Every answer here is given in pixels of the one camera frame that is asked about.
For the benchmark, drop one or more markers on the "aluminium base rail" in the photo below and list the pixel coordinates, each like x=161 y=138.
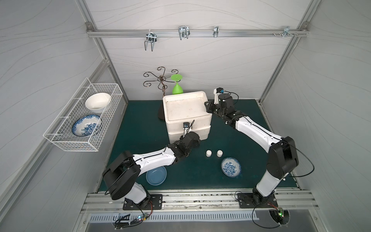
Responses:
x=175 y=200

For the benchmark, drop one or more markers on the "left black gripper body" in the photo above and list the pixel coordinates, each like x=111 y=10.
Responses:
x=193 y=137

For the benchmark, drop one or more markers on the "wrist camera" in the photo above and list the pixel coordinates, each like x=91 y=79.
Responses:
x=186 y=125
x=217 y=92

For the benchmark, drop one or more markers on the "blue patterned bowl in basket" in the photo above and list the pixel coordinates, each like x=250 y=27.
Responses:
x=86 y=125

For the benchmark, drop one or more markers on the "green plastic wine glass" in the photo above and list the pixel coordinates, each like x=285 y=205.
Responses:
x=177 y=88

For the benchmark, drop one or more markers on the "aluminium top rail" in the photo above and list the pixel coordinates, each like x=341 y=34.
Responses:
x=193 y=33

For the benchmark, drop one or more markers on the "brown metal cup rack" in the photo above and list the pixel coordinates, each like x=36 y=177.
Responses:
x=162 y=80

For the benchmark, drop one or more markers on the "white bowl in basket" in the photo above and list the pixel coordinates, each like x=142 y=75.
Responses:
x=98 y=102

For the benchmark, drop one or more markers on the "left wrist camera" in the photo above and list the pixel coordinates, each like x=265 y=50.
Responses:
x=186 y=125

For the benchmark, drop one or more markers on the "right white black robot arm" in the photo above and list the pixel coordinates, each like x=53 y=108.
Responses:
x=282 y=155

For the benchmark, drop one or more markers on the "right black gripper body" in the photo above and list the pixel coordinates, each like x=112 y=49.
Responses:
x=210 y=107

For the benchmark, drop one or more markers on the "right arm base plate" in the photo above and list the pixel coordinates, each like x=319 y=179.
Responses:
x=246 y=200

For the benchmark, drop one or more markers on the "metal hook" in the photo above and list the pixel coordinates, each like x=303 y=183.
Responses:
x=215 y=31
x=286 y=33
x=151 y=38
x=184 y=32

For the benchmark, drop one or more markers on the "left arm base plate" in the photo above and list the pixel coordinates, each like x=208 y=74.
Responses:
x=151 y=202

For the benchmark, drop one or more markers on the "white wire basket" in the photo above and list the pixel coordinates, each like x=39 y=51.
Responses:
x=59 y=132

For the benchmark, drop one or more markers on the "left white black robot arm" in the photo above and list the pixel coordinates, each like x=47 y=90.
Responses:
x=121 y=175

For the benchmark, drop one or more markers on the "blue white patterned bowl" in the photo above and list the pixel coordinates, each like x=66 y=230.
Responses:
x=231 y=167

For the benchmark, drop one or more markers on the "white three-drawer cabinet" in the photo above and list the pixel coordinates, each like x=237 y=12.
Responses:
x=186 y=108

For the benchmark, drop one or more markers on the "plain blue bowl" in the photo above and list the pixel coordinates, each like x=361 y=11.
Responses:
x=157 y=176

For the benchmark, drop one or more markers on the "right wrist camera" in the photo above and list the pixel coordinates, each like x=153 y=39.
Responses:
x=217 y=92

